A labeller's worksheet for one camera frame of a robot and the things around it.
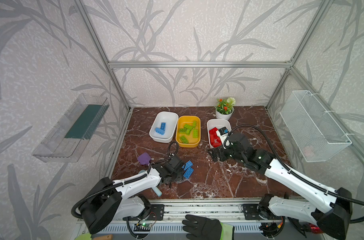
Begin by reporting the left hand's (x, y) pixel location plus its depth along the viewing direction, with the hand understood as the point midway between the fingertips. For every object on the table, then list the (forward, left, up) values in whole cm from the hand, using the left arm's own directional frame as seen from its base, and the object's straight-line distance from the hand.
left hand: (181, 171), depth 86 cm
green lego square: (+30, +1, -1) cm, 30 cm away
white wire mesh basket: (+5, -59, +33) cm, 68 cm away
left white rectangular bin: (+41, +10, -1) cm, 42 cm away
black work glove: (-27, -9, +2) cm, 28 cm away
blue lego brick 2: (+33, +15, -1) cm, 37 cm away
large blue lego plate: (+29, +17, -1) cm, 33 cm away
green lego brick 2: (+21, -1, 0) cm, 21 cm away
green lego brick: (+27, -8, 0) cm, 28 cm away
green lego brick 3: (+35, -8, 0) cm, 36 cm away
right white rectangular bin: (+34, -25, +2) cm, 42 cm away
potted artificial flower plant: (+38, -28, +13) cm, 49 cm away
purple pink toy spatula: (+8, +23, -1) cm, 25 cm away
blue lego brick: (+4, -3, -1) cm, 5 cm away
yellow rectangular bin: (+37, +1, +1) cm, 37 cm away
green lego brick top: (+33, -3, -1) cm, 33 cm away
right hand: (+8, -18, +19) cm, 28 cm away
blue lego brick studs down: (0, -4, -1) cm, 4 cm away
